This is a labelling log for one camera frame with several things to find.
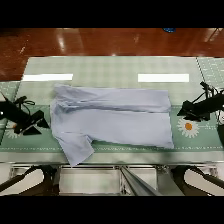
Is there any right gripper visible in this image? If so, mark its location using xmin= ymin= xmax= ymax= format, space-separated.
xmin=176 ymin=101 xmax=212 ymax=122

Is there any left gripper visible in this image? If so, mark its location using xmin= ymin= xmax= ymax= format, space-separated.
xmin=12 ymin=110 xmax=51 ymax=136

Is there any pale blue shirt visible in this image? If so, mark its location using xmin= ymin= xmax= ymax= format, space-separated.
xmin=49 ymin=83 xmax=176 ymax=168

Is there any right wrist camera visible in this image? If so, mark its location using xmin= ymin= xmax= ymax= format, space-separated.
xmin=199 ymin=81 xmax=219 ymax=100

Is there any silver frame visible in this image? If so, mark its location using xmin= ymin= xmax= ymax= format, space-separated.
xmin=0 ymin=161 xmax=224 ymax=197

